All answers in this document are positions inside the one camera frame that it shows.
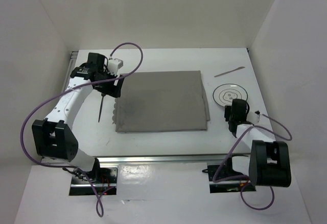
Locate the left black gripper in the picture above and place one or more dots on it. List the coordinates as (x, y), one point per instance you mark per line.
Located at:
(112, 90)

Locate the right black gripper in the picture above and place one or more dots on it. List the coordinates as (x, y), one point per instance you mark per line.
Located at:
(227, 109)

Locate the dark metal fork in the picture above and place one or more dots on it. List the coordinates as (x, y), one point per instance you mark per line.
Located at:
(101, 106)

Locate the white patterned plate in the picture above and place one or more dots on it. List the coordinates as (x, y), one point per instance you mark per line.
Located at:
(223, 95)

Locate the grey cloth placemat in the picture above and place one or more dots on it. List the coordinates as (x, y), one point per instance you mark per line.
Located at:
(167, 101)

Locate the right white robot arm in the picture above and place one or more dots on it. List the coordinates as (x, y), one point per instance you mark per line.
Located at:
(269, 162)

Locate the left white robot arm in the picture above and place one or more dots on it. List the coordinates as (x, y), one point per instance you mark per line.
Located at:
(53, 135)

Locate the grey table knife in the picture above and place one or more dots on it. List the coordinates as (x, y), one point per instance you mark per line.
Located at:
(230, 71)

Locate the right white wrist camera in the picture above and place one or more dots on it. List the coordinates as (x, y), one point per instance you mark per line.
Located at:
(254, 117)

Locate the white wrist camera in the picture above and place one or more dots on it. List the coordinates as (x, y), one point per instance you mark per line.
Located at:
(254, 117)
(114, 65)

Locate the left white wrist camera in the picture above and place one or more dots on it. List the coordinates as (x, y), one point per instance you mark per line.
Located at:
(114, 65)

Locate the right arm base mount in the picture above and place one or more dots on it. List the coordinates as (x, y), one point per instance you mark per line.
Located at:
(229, 180)

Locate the aluminium front rail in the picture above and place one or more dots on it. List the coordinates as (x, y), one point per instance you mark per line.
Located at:
(160, 159)

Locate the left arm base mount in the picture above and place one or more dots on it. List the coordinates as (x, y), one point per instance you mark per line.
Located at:
(104, 184)

